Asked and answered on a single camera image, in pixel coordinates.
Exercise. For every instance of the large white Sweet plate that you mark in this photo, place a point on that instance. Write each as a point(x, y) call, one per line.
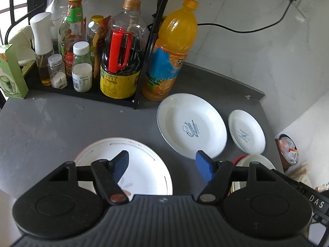
point(188, 124)

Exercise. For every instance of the white spray oil bottle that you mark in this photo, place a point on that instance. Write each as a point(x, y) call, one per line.
point(41, 28)

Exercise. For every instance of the white plate with flower motif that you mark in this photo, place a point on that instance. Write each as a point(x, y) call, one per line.
point(146, 174)

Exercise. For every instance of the large dark soy sauce bottle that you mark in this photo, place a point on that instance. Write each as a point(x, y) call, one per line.
point(123, 51)

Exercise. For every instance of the green tissue box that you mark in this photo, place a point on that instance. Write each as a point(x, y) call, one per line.
point(15, 63)

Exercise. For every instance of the small glass salt shaker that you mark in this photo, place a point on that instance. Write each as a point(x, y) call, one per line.
point(57, 73)

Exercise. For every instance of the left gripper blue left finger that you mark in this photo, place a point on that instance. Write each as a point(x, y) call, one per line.
point(107, 175)

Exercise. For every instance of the red cap clear bottle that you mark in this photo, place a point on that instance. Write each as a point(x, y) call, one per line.
point(57, 8)

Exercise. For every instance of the red and black bowl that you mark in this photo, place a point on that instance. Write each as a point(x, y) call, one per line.
point(238, 159)

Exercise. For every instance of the white cap seasoning jar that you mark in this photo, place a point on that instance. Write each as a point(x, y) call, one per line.
point(82, 70)

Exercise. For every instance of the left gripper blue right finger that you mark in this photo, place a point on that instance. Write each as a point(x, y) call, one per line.
point(217, 176)

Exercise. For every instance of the brown trash bin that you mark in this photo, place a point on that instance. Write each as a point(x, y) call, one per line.
point(288, 152)

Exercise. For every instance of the yellow cap brown bottle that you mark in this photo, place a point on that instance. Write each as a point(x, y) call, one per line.
point(97, 31)

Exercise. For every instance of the orange juice bottle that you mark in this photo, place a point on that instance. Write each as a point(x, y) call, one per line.
point(176, 36)

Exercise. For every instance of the black metal shelf rack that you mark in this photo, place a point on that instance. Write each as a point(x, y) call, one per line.
point(38, 6)

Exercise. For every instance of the small white Bakery plate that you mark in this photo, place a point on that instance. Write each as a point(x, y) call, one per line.
point(246, 132)

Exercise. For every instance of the green label sauce bottle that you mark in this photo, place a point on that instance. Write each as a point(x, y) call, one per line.
point(72, 30)

